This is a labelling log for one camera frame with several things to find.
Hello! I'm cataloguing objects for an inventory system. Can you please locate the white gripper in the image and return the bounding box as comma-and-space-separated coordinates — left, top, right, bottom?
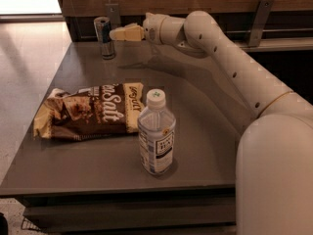
110, 13, 168, 45

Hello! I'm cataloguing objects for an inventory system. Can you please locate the red bull can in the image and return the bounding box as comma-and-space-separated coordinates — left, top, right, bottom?
94, 17, 115, 60

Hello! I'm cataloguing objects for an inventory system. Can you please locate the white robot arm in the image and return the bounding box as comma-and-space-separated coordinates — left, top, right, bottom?
110, 11, 313, 235

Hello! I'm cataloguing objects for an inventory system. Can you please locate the brown sea salt chip bag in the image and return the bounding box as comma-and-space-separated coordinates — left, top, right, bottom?
33, 82, 144, 141

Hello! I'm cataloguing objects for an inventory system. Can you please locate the clear plastic water bottle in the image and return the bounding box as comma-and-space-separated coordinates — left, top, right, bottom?
137, 89, 176, 175

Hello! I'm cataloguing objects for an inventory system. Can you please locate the left metal wall bracket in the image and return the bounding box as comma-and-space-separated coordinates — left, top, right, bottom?
105, 3, 121, 28

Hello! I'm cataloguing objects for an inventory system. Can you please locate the metal wall bracket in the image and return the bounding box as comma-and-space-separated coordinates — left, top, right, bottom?
246, 0, 275, 47
105, 3, 121, 28

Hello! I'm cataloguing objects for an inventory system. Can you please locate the right metal wall bracket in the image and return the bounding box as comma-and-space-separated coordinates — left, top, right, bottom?
246, 0, 275, 47

